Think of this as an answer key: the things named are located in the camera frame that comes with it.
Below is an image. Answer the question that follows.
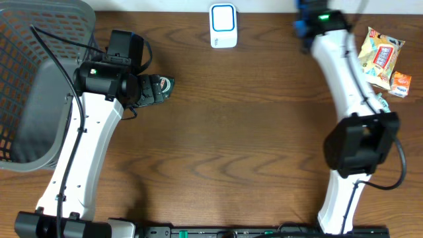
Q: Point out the white barcode scanner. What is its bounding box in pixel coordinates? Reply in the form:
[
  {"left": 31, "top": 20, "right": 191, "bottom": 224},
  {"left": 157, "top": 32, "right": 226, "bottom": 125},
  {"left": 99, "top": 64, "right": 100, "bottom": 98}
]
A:
[{"left": 209, "top": 3, "right": 238, "bottom": 48}]

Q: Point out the orange tissue pack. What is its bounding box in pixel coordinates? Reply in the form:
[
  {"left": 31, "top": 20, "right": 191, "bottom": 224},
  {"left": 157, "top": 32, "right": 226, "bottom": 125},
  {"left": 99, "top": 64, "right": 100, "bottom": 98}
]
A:
[{"left": 389, "top": 71, "right": 412, "bottom": 98}]

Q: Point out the grey plastic shopping basket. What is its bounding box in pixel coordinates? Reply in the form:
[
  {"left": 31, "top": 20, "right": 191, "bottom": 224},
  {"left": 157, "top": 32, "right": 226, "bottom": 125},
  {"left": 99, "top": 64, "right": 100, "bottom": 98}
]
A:
[{"left": 1, "top": 0, "right": 98, "bottom": 172}]

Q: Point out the mint green wipes pack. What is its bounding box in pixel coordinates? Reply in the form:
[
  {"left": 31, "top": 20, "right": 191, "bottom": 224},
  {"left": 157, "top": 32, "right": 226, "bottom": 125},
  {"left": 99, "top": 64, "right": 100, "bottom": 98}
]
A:
[{"left": 375, "top": 93, "right": 391, "bottom": 113}]

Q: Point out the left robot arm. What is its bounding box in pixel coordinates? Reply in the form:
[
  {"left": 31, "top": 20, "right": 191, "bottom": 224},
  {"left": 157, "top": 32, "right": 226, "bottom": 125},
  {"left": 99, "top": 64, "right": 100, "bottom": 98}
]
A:
[{"left": 15, "top": 30, "right": 164, "bottom": 237}]

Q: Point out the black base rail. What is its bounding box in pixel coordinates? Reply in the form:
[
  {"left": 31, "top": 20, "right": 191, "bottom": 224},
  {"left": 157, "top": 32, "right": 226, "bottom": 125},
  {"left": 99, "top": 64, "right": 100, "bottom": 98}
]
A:
[{"left": 138, "top": 225, "right": 391, "bottom": 238}]

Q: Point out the dark green round-label pack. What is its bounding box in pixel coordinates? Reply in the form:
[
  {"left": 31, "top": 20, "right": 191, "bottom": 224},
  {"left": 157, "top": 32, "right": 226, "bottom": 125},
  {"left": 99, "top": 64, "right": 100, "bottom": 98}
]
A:
[{"left": 160, "top": 76, "right": 175, "bottom": 99}]

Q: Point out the large beige snack bag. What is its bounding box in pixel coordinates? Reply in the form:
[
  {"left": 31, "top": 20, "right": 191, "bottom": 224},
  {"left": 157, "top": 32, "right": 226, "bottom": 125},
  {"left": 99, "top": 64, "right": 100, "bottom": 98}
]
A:
[{"left": 358, "top": 27, "right": 405, "bottom": 90}]

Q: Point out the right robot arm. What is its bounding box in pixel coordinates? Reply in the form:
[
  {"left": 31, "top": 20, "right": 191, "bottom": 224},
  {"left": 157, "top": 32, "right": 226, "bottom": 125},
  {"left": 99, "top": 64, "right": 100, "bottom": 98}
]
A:
[{"left": 293, "top": 0, "right": 407, "bottom": 237}]

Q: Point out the left black cable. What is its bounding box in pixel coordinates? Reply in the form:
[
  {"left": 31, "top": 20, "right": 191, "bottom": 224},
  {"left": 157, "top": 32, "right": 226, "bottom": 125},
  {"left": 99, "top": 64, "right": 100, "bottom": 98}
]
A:
[{"left": 28, "top": 24, "right": 106, "bottom": 238}]

